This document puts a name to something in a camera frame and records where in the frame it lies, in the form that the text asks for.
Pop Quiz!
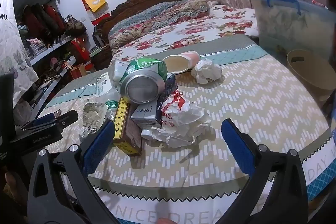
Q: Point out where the carved wooden headboard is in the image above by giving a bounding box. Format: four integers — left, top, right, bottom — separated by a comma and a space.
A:
93, 0, 185, 69

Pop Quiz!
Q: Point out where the brown handbag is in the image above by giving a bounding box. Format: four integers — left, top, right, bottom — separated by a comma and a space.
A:
64, 14, 87, 37

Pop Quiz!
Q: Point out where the beige plastic bin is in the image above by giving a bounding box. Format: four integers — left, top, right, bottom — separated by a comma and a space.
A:
287, 49, 336, 102

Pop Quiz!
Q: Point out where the patchwork quilt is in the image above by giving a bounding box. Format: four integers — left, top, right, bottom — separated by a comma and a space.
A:
108, 0, 210, 48

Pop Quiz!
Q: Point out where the white tissue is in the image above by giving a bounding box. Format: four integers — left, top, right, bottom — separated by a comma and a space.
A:
190, 58, 222, 84

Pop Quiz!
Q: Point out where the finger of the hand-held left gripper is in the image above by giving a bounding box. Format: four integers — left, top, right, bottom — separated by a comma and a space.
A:
26, 109, 62, 128
22, 110, 79, 132

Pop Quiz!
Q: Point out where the orange paper bag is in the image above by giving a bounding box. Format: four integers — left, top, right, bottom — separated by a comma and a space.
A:
70, 63, 87, 80

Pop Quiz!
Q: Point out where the blue white milk carton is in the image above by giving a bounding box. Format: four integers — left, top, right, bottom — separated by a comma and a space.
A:
130, 73, 177, 139

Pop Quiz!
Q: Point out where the red yellow wall calendar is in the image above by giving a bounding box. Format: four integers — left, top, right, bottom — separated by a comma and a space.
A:
81, 0, 109, 25

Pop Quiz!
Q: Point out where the cactus print cloth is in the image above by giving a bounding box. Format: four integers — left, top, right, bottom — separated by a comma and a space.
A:
0, 0, 39, 106

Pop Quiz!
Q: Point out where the green drink can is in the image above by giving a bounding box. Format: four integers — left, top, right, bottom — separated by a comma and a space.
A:
119, 57, 168, 104

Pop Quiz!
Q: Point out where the floral bedsheet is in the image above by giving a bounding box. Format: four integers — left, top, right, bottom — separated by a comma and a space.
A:
112, 5, 259, 62

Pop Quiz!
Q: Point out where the yellow brown cardboard box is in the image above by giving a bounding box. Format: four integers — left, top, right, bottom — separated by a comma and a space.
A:
113, 97, 143, 157

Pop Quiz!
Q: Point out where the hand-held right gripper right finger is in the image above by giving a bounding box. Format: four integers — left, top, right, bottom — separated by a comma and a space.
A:
215, 119, 309, 224

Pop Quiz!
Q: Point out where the clear plastic bottle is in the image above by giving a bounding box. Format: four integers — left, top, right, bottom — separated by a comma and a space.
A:
88, 88, 122, 122

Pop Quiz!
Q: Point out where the row of red black bags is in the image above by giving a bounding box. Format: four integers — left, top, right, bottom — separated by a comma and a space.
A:
22, 4, 66, 41

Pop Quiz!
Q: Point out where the white red plastic bag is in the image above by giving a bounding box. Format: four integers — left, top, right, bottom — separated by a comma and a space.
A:
151, 89, 212, 148

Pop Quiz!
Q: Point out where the clear storage box blue lid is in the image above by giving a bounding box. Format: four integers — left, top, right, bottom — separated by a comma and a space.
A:
245, 0, 336, 62

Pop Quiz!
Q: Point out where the dark wooden nightstand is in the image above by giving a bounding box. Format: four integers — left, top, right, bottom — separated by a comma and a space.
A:
89, 46, 113, 72

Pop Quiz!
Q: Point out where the grey metal shelf rack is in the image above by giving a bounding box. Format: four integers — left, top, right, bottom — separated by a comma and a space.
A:
0, 0, 92, 119

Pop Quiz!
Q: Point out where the red gift box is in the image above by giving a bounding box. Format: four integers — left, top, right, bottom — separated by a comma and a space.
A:
70, 38, 91, 62

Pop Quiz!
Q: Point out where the grey green wrapper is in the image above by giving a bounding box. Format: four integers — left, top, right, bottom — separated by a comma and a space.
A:
83, 102, 109, 135

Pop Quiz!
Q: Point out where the pink white paper cup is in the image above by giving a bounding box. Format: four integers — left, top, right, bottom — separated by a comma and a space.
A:
163, 50, 201, 75

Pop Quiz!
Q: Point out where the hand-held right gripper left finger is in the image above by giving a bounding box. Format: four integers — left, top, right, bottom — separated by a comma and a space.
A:
28, 119, 118, 224

